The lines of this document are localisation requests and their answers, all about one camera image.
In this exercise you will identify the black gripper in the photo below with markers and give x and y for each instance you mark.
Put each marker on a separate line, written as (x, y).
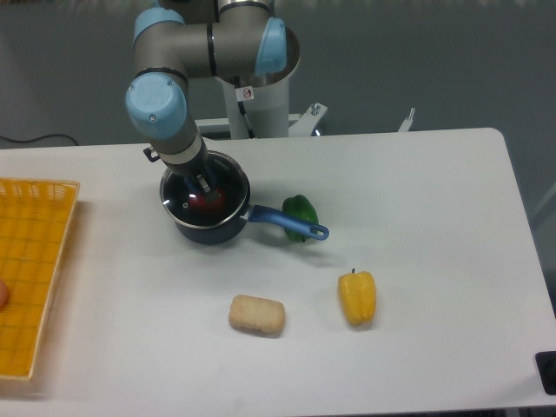
(186, 159)

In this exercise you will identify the glass pot lid blue knob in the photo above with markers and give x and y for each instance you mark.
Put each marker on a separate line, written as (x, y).
(224, 172)

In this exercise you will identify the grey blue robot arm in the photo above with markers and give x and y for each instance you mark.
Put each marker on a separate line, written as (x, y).
(177, 41)

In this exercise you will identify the red bell pepper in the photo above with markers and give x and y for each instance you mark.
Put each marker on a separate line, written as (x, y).
(197, 205)

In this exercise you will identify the dark blue saucepan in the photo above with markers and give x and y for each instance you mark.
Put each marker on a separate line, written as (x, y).
(252, 213)

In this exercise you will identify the green bell pepper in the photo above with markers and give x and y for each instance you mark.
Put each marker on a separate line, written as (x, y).
(299, 206)

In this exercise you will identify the beige bread loaf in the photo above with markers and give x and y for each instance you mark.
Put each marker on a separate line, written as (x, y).
(257, 314)

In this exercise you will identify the yellow woven basket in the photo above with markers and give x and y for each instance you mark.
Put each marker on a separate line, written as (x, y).
(35, 220)

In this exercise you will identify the yellow bell pepper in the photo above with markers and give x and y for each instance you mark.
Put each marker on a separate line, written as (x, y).
(358, 296)

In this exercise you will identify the black device at table edge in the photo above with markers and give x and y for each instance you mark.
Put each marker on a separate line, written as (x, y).
(546, 364)

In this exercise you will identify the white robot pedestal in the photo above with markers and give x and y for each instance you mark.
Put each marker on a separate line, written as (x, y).
(259, 106)

